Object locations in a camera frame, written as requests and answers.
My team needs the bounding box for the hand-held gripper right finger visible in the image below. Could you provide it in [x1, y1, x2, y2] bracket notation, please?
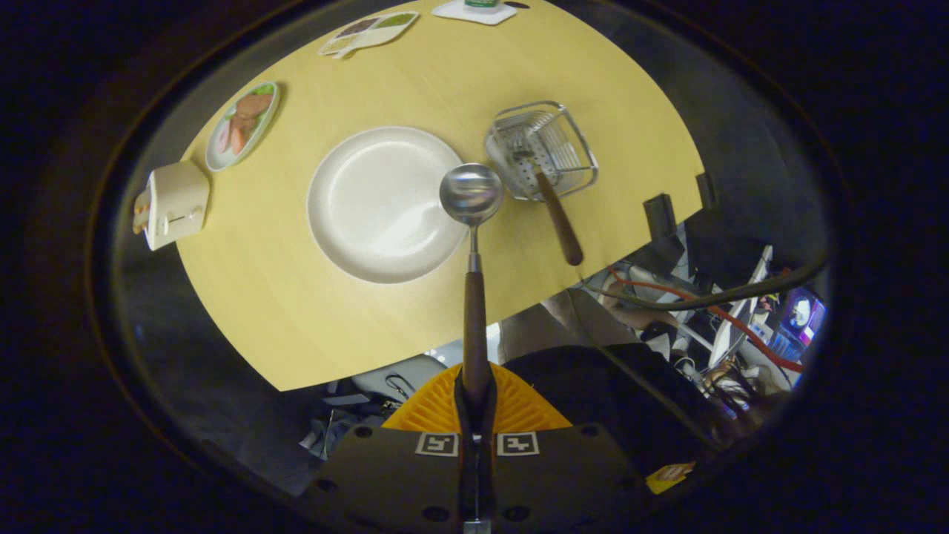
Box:
[478, 362, 653, 534]

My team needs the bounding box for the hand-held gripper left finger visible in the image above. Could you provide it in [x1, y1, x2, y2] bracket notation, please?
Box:
[297, 362, 476, 534]

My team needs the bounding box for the wooden-handled metal fork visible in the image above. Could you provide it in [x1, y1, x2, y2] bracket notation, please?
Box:
[512, 148, 584, 266]

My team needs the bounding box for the wooden-handled metal spoon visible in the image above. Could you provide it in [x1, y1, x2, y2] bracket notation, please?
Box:
[439, 163, 505, 407]

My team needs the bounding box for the yellow tag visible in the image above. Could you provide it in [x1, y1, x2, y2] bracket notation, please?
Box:
[645, 462, 698, 495]

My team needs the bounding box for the white round plate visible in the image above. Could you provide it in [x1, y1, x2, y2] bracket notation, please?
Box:
[307, 126, 472, 284]

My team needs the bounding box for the lit computer screen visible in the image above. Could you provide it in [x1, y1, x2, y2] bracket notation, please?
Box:
[775, 288, 826, 358]

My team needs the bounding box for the white toaster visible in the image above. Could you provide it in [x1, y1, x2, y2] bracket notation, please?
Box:
[145, 160, 211, 251]

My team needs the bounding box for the green plate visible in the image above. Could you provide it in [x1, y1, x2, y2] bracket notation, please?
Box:
[205, 81, 281, 173]

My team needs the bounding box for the brown meat slice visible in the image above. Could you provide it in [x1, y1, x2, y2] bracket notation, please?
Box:
[234, 93, 274, 119]

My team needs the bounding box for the white divided grain dish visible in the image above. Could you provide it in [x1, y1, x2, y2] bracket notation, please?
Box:
[318, 11, 420, 60]

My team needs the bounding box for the white square coaster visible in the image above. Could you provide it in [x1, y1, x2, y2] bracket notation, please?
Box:
[431, 0, 518, 26]

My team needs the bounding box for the red cable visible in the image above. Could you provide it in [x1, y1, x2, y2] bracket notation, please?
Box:
[606, 268, 805, 373]

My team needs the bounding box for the black cable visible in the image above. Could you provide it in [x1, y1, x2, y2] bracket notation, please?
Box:
[582, 248, 829, 312]

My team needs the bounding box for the metal wire cutlery basket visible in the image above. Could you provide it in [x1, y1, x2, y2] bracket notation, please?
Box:
[485, 101, 599, 202]

